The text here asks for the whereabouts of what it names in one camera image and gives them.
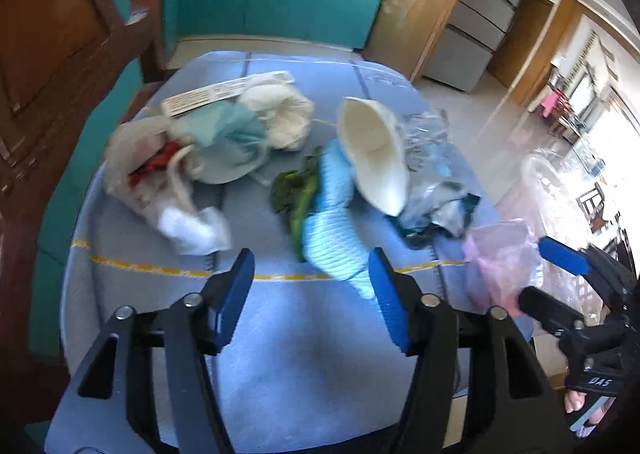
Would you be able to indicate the white paper cup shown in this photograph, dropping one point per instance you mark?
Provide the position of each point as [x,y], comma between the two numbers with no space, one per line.
[372,154]

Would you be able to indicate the white plastic lattice basket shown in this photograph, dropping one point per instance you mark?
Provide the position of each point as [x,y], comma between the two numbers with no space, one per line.
[545,174]

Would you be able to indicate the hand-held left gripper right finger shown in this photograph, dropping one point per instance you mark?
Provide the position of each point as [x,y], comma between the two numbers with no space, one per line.
[387,294]

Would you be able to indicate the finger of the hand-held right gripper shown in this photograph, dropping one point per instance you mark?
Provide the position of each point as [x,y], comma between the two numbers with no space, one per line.
[562,254]
[547,306]

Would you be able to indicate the white barcode label strip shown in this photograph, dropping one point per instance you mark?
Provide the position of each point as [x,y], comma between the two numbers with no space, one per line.
[280,109]

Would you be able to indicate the plain wooden room door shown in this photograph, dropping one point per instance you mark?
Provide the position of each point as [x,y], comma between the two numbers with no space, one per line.
[520,39]

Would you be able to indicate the blue table cloth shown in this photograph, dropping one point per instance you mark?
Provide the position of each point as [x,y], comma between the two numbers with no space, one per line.
[300,359]

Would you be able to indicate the green vegetable leaves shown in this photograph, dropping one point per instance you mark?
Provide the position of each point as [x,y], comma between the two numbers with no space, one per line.
[295,189]

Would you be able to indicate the pink draped chair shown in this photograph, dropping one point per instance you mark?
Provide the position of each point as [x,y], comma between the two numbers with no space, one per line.
[552,104]

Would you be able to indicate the white plastic bag red wrappers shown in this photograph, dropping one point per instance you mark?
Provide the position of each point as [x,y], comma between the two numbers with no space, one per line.
[125,149]

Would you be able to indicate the wooden framed glass door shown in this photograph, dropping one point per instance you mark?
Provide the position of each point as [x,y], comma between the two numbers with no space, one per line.
[425,9]

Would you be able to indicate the pink plastic bag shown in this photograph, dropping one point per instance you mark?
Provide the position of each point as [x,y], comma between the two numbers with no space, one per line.
[500,254]

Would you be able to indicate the clear plastic wrapper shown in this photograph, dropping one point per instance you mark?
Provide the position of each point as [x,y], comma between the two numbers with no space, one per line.
[430,139]

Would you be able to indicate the dark teal wrapper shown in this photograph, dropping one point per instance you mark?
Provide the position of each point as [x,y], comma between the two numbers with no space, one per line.
[440,214]

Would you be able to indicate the person's right hand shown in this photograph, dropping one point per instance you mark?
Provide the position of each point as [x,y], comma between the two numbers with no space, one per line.
[575,401]

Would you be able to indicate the light blue ribbed paper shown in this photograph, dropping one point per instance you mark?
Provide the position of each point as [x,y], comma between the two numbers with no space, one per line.
[330,224]

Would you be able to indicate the grey refrigerator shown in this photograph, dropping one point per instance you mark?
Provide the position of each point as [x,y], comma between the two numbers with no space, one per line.
[475,24]

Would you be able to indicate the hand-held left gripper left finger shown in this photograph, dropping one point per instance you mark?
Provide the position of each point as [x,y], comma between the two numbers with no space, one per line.
[235,294]

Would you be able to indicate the light blue face mask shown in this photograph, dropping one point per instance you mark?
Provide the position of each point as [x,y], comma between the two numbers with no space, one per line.
[225,134]

